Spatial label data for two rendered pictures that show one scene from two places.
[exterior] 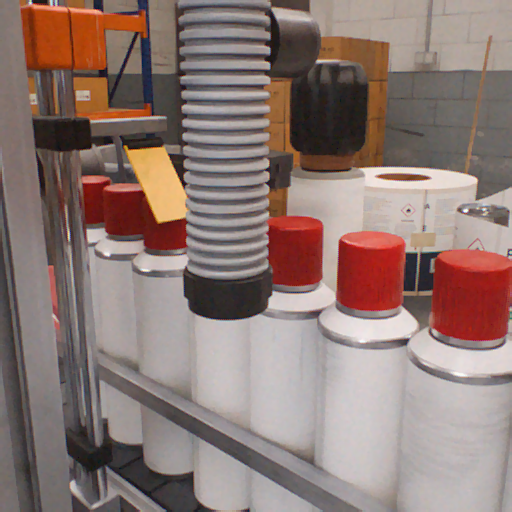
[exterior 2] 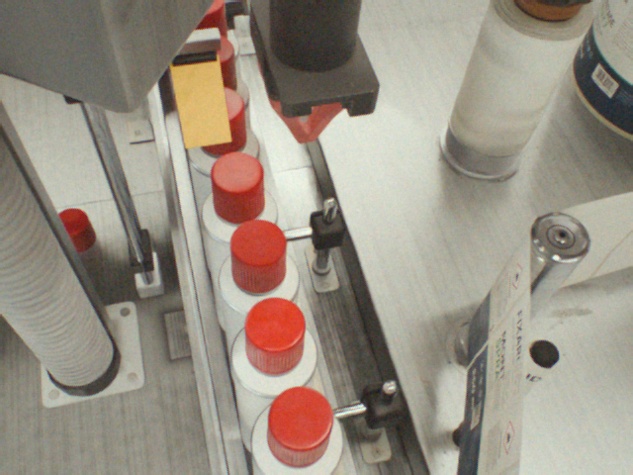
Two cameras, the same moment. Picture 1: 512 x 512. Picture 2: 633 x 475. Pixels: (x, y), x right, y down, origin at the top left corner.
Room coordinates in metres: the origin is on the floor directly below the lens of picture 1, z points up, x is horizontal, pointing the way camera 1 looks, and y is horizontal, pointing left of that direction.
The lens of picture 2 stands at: (0.17, -0.13, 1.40)
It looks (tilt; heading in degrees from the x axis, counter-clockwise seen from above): 58 degrees down; 26
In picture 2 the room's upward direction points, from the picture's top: 7 degrees clockwise
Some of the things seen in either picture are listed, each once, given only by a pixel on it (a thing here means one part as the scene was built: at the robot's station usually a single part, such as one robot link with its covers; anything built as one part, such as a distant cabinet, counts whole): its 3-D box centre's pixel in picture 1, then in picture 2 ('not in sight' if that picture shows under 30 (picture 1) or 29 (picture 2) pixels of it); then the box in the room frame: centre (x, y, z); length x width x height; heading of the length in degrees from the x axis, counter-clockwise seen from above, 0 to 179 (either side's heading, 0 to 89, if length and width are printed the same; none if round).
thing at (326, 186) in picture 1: (325, 202); (529, 36); (0.66, -0.08, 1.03); 0.09 x 0.09 x 0.30
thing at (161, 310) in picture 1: (172, 336); (227, 194); (0.40, 0.06, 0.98); 0.05 x 0.05 x 0.20
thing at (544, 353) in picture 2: not in sight; (497, 402); (0.37, -0.19, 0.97); 0.02 x 0.02 x 0.19
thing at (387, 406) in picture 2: not in sight; (359, 414); (0.34, -0.11, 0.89); 0.06 x 0.03 x 0.12; 137
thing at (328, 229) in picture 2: not in sight; (325, 236); (0.47, 0.00, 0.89); 0.03 x 0.03 x 0.12; 47
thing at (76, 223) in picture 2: not in sight; (74, 230); (0.36, 0.22, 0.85); 0.03 x 0.03 x 0.03
